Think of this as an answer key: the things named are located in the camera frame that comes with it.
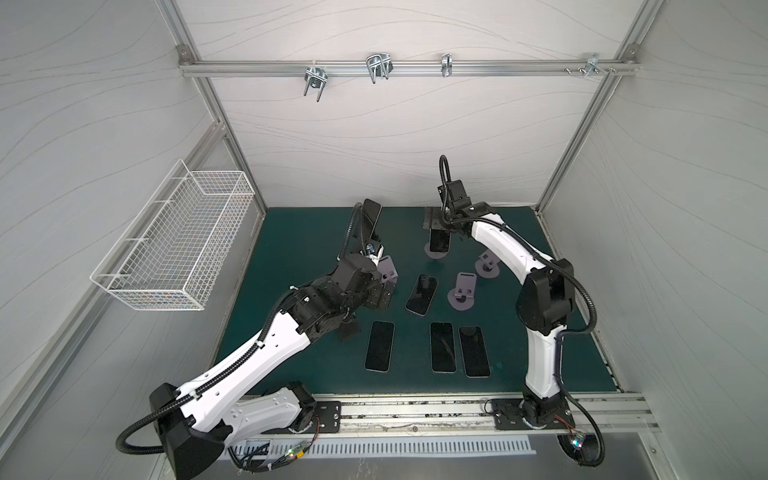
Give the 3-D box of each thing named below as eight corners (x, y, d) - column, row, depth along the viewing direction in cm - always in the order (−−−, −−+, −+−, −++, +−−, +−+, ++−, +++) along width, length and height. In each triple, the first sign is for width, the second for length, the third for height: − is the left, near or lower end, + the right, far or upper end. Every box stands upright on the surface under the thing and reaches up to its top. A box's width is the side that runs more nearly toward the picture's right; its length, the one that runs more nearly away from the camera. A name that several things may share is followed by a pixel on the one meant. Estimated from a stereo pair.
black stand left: (340, 341, 89) (339, 338, 87) (336, 327, 91) (335, 324, 90) (361, 333, 90) (360, 330, 88) (357, 319, 93) (356, 317, 91)
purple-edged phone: (464, 378, 82) (467, 375, 79) (457, 329, 90) (459, 325, 88) (489, 378, 82) (492, 375, 79) (479, 329, 90) (482, 325, 88)
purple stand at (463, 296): (449, 310, 94) (454, 294, 86) (446, 289, 99) (451, 272, 91) (472, 310, 94) (480, 294, 86) (468, 289, 99) (475, 272, 91)
